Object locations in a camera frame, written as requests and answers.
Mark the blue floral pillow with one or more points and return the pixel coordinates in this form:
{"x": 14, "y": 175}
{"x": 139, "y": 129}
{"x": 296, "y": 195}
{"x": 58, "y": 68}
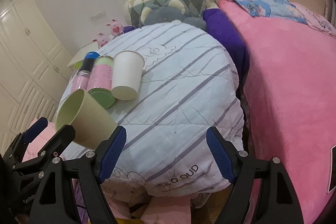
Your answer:
{"x": 265, "y": 7}

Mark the white striped quilt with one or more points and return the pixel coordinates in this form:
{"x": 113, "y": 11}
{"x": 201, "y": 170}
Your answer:
{"x": 170, "y": 98}

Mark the pink printed pillow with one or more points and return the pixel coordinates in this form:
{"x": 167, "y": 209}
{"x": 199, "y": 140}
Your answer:
{"x": 317, "y": 19}

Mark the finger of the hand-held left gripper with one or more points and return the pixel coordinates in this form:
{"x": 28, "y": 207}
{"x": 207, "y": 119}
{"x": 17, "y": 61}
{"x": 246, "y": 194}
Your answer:
{"x": 61, "y": 137}
{"x": 34, "y": 130}

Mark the black object with white trim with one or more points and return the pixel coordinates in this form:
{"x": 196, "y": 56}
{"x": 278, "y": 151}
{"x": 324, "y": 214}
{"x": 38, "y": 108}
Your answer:
{"x": 332, "y": 169}

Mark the pink and green can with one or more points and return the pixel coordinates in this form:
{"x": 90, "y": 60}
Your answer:
{"x": 99, "y": 77}

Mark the pink plush toy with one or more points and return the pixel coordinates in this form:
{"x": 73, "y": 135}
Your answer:
{"x": 116, "y": 27}
{"x": 101, "y": 39}

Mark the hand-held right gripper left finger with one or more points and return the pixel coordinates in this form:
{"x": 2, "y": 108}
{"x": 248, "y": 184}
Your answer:
{"x": 112, "y": 154}

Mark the pale green cup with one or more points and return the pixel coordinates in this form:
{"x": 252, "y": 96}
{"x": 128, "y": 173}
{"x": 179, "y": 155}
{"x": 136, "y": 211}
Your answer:
{"x": 89, "y": 119}

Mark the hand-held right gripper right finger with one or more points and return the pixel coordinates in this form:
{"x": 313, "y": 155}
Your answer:
{"x": 219, "y": 155}

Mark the grey plush toy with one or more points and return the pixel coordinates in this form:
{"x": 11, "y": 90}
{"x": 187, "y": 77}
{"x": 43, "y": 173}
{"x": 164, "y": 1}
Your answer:
{"x": 160, "y": 16}

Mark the cream wardrobe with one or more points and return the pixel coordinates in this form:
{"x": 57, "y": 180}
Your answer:
{"x": 26, "y": 56}

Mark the pink blanket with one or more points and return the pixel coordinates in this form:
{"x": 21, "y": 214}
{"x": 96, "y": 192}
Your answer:
{"x": 283, "y": 82}

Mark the purple cloth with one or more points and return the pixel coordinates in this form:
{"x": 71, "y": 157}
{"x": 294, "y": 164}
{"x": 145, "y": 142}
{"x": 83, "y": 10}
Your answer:
{"x": 225, "y": 35}

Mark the white paper cup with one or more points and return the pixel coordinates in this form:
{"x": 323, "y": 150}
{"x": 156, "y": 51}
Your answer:
{"x": 126, "y": 74}

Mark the pink cloth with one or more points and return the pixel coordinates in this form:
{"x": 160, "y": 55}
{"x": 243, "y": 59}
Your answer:
{"x": 168, "y": 211}

